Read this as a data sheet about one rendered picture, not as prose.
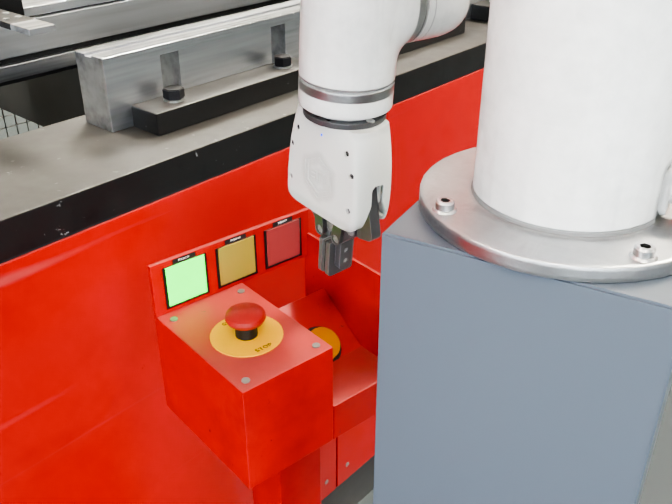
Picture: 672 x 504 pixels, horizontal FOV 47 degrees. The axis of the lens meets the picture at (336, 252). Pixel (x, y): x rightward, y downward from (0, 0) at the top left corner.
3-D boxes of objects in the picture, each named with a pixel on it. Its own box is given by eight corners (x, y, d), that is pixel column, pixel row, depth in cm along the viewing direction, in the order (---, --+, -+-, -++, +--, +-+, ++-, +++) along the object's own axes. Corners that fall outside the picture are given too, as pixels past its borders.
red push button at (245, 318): (241, 357, 74) (239, 326, 72) (218, 338, 77) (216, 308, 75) (275, 341, 76) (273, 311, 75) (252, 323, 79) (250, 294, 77)
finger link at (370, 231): (355, 153, 69) (323, 172, 74) (389, 233, 69) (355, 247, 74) (364, 150, 70) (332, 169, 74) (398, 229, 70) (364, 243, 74)
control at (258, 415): (249, 490, 75) (238, 337, 66) (166, 406, 85) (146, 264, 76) (398, 401, 86) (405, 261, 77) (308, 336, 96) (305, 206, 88)
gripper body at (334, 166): (276, 88, 69) (275, 197, 76) (352, 127, 63) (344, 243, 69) (339, 72, 74) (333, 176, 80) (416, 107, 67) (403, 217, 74)
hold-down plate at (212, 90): (159, 137, 97) (156, 114, 95) (133, 127, 100) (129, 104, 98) (319, 82, 117) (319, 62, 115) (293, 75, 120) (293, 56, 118)
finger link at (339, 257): (326, 216, 74) (323, 274, 78) (348, 231, 72) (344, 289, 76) (351, 207, 76) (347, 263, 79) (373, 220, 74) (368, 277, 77)
